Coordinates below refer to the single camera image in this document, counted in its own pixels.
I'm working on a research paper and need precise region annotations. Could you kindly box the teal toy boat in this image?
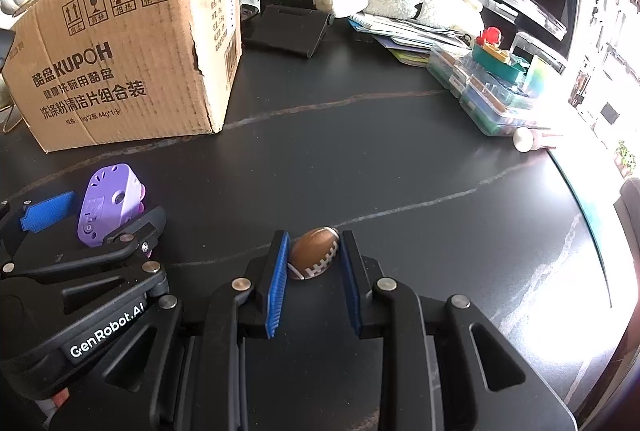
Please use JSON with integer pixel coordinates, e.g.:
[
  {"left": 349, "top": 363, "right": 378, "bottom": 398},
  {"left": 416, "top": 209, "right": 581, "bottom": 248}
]
[{"left": 470, "top": 44, "right": 528, "bottom": 83}]

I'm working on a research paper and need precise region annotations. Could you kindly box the brown cardboard box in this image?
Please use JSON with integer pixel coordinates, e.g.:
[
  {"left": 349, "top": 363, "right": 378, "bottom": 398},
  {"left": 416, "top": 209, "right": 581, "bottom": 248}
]
[{"left": 1, "top": 0, "right": 244, "bottom": 154}]

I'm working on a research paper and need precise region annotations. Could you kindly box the red toy figure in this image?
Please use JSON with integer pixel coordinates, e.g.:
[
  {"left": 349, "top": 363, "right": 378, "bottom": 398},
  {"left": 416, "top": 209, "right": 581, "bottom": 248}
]
[{"left": 475, "top": 26, "right": 503, "bottom": 49}]

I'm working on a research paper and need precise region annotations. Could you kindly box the black desktop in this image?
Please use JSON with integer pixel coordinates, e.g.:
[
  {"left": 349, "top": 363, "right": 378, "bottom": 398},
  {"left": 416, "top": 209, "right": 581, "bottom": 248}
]
[{"left": 0, "top": 11, "right": 626, "bottom": 431}]

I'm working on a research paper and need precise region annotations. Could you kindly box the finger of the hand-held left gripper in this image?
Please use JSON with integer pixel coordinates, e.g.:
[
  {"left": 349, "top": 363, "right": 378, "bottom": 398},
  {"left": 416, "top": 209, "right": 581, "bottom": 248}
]
[
  {"left": 0, "top": 190, "right": 81, "bottom": 272},
  {"left": 10, "top": 206, "right": 168, "bottom": 282}
]

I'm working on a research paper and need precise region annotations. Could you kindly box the stack of clear craft boxes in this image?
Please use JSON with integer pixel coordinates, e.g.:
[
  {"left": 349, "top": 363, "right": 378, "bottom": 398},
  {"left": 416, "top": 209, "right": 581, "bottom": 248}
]
[{"left": 426, "top": 44, "right": 551, "bottom": 137}]

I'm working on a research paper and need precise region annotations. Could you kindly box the stack of books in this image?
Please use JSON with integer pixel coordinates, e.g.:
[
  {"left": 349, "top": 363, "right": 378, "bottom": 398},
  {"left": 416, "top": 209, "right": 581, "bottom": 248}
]
[{"left": 347, "top": 11, "right": 481, "bottom": 67}]

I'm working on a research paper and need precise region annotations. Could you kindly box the grey chair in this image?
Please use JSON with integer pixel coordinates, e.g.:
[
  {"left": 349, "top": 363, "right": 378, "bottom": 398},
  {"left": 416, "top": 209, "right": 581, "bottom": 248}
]
[{"left": 612, "top": 178, "right": 640, "bottom": 262}]

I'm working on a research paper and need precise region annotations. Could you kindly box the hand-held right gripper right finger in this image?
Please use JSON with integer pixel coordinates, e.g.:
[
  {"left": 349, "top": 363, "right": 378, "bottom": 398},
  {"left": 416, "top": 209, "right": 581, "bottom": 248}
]
[{"left": 339, "top": 228, "right": 576, "bottom": 431}]

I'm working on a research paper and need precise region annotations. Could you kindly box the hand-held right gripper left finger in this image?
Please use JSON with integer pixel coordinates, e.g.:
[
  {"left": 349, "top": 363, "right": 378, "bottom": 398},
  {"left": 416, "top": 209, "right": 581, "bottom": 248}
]
[{"left": 50, "top": 231, "right": 291, "bottom": 431}]

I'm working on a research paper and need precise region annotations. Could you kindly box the iridescent plastic case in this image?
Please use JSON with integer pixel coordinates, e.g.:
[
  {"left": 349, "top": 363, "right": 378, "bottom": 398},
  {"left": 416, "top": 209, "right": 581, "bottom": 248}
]
[{"left": 522, "top": 55, "right": 565, "bottom": 88}]

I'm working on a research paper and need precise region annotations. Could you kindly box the black folding stand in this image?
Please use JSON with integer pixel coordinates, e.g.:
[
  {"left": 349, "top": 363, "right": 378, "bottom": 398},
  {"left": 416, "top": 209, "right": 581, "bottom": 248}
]
[{"left": 241, "top": 4, "right": 335, "bottom": 58}]

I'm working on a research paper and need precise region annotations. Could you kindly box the brown toy football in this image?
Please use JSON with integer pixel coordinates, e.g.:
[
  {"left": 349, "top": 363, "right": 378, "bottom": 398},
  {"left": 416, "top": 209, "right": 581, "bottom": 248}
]
[{"left": 289, "top": 227, "right": 342, "bottom": 281}]

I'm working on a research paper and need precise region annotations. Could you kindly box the white pink bottle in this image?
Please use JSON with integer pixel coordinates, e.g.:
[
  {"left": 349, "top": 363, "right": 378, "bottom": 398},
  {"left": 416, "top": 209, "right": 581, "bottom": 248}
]
[{"left": 512, "top": 127, "right": 563, "bottom": 153}]

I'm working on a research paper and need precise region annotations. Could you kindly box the purple plastic toy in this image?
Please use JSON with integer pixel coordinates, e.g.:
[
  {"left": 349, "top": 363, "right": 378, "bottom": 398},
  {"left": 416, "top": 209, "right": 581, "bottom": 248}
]
[{"left": 76, "top": 164, "right": 153, "bottom": 257}]

